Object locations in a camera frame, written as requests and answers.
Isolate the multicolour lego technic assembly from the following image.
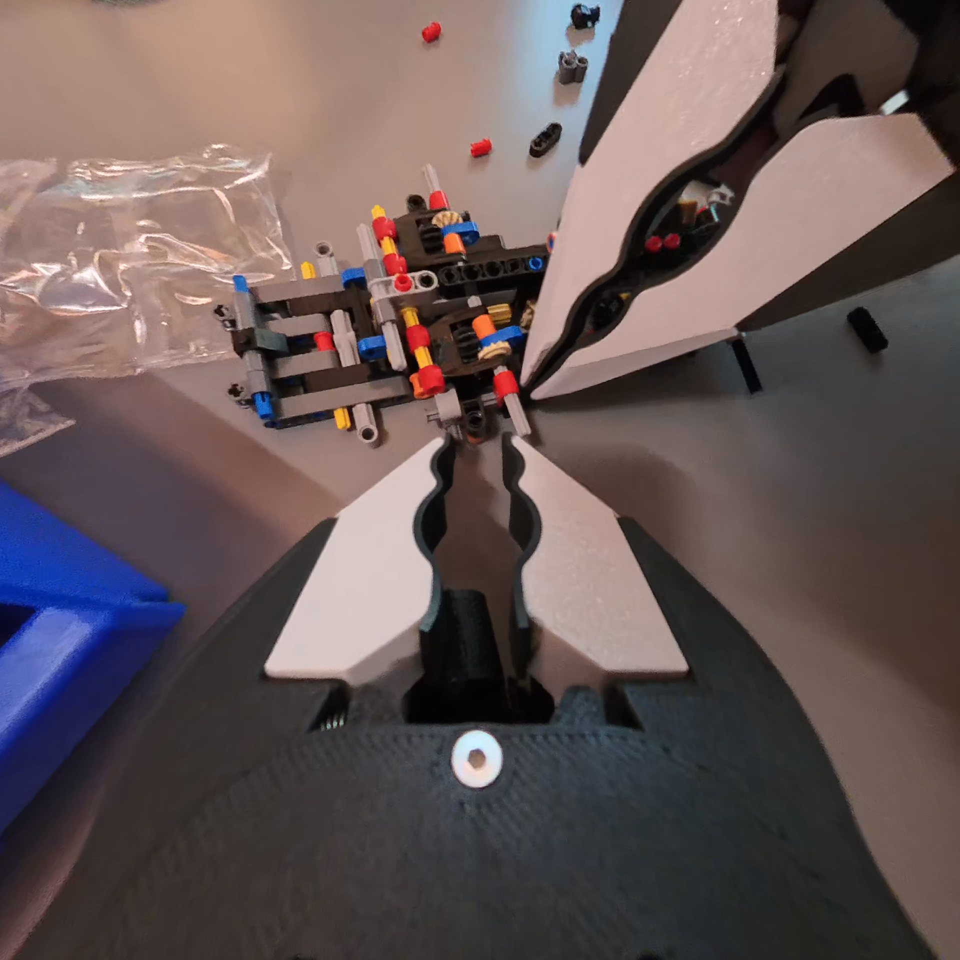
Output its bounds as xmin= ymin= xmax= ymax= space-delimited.
xmin=212 ymin=163 xmax=740 ymax=451

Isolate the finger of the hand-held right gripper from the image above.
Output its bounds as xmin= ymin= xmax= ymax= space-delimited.
xmin=527 ymin=111 xmax=960 ymax=402
xmin=519 ymin=0 xmax=783 ymax=387

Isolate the large clear plastic bag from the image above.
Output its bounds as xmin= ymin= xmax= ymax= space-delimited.
xmin=0 ymin=144 xmax=295 ymax=376

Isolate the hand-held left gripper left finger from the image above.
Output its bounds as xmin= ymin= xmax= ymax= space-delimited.
xmin=262 ymin=435 xmax=457 ymax=690

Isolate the blue plastic bin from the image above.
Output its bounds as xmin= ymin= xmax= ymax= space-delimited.
xmin=0 ymin=480 xmax=186 ymax=852

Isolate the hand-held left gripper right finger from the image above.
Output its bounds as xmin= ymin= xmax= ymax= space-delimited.
xmin=499 ymin=433 xmax=691 ymax=690

